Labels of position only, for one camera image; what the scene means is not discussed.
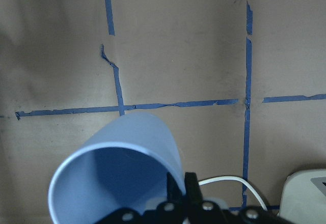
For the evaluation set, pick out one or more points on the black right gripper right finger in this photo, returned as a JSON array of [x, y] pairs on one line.
[[203, 198]]

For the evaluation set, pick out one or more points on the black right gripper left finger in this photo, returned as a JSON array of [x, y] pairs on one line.
[[177, 208]]

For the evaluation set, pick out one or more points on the blue cup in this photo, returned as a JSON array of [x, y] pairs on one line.
[[124, 164]]

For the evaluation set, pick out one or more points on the grey appliance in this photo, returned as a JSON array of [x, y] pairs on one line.
[[303, 197]]

